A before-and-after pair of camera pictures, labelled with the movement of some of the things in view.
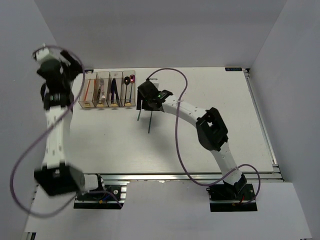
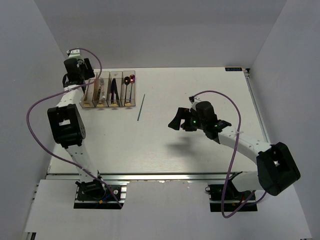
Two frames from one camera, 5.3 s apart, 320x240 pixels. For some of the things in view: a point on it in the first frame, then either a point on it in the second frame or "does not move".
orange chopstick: (87, 90) does not move
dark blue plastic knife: (112, 92) does not move
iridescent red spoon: (132, 80) does not move
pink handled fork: (102, 84) does not move
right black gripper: (140, 97) to (182, 113)
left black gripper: (74, 69) to (90, 72)
